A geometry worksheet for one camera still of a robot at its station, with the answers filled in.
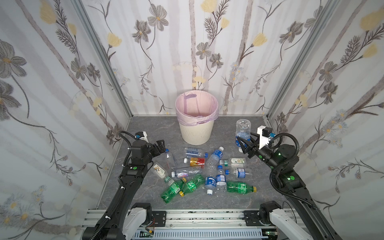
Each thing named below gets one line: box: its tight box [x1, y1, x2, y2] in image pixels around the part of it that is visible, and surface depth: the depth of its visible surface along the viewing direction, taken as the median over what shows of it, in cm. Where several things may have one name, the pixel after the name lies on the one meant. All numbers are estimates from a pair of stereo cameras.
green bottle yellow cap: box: [226, 181, 257, 195], surface depth 82 cm
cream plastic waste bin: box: [175, 90, 220, 146], surface depth 97 cm
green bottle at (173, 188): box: [161, 176, 181, 204], surface depth 80 cm
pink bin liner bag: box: [175, 90, 219, 126], surface depth 98 cm
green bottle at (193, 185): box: [179, 174, 205, 197], surface depth 82 cm
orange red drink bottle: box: [183, 157, 206, 169], surface depth 91 cm
